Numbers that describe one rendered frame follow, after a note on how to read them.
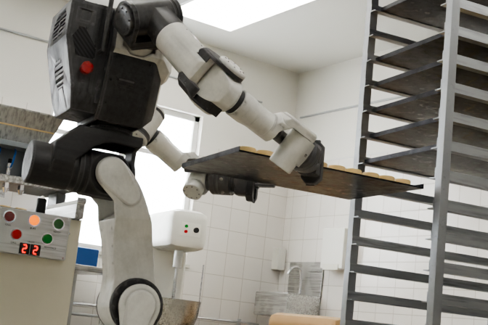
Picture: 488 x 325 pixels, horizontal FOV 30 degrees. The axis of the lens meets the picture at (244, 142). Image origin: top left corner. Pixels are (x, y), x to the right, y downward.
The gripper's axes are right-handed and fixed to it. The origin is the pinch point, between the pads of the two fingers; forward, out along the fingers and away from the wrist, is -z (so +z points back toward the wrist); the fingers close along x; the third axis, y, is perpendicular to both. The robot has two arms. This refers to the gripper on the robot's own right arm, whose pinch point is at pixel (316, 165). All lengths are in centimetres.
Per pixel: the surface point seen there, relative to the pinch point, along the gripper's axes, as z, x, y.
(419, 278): -77, -22, -19
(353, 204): -58, -1, 2
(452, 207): -32.4, -4.7, -33.2
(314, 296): -530, -9, 135
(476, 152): -38, 13, -39
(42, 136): -80, 24, 138
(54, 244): -18, -25, 88
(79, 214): -23, -14, 84
